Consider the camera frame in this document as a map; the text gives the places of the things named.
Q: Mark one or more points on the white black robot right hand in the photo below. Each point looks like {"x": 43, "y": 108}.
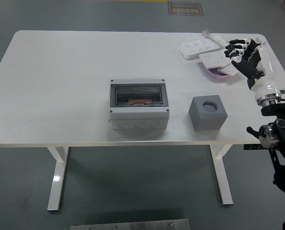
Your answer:
{"x": 264, "y": 72}

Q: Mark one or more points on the orange cylindrical battery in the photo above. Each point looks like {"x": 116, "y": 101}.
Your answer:
{"x": 141, "y": 101}

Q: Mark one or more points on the transparent hinged box lid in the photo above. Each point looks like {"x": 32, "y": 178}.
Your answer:
{"x": 137, "y": 91}

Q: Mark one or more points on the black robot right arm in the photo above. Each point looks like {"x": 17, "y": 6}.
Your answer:
{"x": 281, "y": 110}

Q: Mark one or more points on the grey plastic junction box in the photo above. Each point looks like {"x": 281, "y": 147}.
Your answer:
{"x": 138, "y": 117}

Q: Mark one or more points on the purple plastic bowl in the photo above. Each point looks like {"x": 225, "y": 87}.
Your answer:
{"x": 214, "y": 73}

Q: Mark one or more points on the white power strip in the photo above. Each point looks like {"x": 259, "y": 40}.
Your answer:
{"x": 196, "y": 48}

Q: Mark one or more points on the grey cube holder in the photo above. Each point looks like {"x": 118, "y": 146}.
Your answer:
{"x": 205, "y": 119}

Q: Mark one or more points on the dark floor sign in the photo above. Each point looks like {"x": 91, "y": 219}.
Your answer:
{"x": 185, "y": 8}

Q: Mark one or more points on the white table leg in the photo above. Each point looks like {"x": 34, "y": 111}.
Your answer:
{"x": 222, "y": 177}
{"x": 57, "y": 177}

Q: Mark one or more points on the grey metal plate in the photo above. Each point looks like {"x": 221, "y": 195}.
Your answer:
{"x": 130, "y": 225}

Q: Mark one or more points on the white wall switch panel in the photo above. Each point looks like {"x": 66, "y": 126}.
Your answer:
{"x": 228, "y": 70}

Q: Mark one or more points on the white wall socket panel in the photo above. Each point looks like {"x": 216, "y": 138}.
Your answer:
{"x": 211, "y": 60}

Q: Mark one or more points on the black perforated bracket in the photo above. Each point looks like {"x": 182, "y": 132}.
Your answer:
{"x": 252, "y": 146}

